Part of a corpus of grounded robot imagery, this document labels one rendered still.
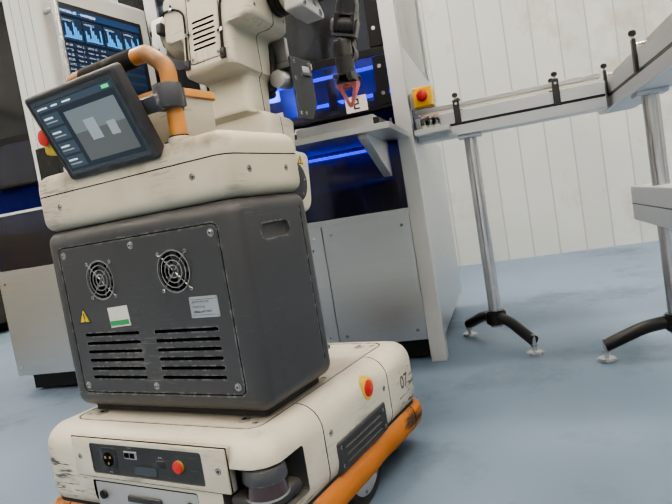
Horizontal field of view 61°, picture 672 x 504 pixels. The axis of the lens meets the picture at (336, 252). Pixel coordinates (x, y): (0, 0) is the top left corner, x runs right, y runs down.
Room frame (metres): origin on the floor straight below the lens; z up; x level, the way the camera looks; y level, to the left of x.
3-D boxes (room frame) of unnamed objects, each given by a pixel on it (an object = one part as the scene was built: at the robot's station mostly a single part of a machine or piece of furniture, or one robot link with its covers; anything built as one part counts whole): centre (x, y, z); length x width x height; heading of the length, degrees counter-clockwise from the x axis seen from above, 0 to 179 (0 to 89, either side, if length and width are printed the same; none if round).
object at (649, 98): (1.79, -1.04, 0.46); 0.09 x 0.09 x 0.77; 73
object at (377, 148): (2.03, -0.19, 0.79); 0.34 x 0.03 x 0.13; 163
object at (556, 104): (2.22, -0.73, 0.92); 0.69 x 0.15 x 0.16; 73
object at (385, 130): (2.11, 0.04, 0.87); 0.70 x 0.48 x 0.02; 73
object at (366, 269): (2.94, 0.49, 0.44); 2.06 x 1.00 x 0.88; 73
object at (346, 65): (1.84, -0.12, 1.07); 0.10 x 0.07 x 0.07; 162
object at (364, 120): (2.03, -0.11, 0.90); 0.34 x 0.26 x 0.04; 162
